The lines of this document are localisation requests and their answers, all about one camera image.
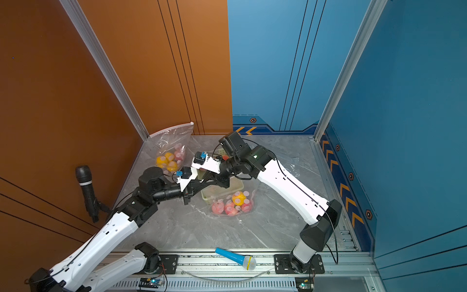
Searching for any light green perforated basket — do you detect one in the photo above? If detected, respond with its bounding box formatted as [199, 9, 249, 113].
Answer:
[201, 177, 244, 204]

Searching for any clear bag with pink dots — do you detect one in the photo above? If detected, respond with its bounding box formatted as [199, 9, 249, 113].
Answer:
[201, 177, 260, 217]

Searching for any large pink peach top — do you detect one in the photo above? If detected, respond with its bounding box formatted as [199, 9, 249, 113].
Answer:
[225, 202, 238, 216]

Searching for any pink peach front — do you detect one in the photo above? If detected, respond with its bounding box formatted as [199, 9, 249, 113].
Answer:
[174, 146, 186, 164]

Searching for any yellow peach with red spot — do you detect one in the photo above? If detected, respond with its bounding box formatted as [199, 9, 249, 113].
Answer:
[164, 152, 175, 162]

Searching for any clear zip-top bag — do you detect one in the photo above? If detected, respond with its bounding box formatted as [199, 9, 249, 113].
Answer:
[150, 122, 195, 175]

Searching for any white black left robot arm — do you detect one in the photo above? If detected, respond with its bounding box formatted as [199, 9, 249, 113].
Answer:
[25, 167, 214, 292]

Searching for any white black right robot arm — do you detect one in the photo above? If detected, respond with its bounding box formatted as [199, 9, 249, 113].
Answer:
[192, 131, 342, 273]

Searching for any clear flat zip bag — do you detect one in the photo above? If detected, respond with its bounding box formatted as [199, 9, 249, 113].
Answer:
[276, 152, 306, 178]

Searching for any blue toy microphone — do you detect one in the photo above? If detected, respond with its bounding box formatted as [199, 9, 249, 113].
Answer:
[215, 248, 256, 271]

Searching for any left green circuit board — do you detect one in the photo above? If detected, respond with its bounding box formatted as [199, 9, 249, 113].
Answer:
[137, 277, 166, 291]

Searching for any green circuit board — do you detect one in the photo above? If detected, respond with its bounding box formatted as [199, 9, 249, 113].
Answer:
[294, 277, 314, 292]
[137, 277, 166, 291]

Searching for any black microphone on stand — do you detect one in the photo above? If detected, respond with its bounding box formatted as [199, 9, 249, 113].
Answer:
[75, 165, 111, 223]

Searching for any right green circuit board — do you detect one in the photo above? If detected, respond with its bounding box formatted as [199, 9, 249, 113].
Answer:
[294, 277, 314, 292]

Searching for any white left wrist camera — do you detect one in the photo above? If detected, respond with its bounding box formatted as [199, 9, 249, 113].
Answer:
[175, 167, 193, 191]

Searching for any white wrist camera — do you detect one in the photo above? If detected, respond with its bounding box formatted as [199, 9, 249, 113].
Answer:
[175, 167, 193, 191]
[191, 152, 221, 174]

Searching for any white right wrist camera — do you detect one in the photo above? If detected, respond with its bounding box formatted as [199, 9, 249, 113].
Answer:
[191, 152, 221, 174]

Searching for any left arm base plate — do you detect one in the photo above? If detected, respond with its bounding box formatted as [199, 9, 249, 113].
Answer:
[142, 254, 179, 275]

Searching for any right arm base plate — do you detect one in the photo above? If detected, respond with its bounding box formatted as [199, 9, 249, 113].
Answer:
[274, 254, 325, 274]

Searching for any aluminium corner post left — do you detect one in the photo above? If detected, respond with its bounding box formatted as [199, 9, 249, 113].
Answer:
[60, 0, 150, 141]

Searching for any aluminium corner post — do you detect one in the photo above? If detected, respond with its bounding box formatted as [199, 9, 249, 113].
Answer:
[60, 0, 150, 141]
[314, 0, 388, 143]

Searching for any aluminium corner post right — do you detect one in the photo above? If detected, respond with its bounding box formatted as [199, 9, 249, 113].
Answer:
[314, 0, 388, 143]

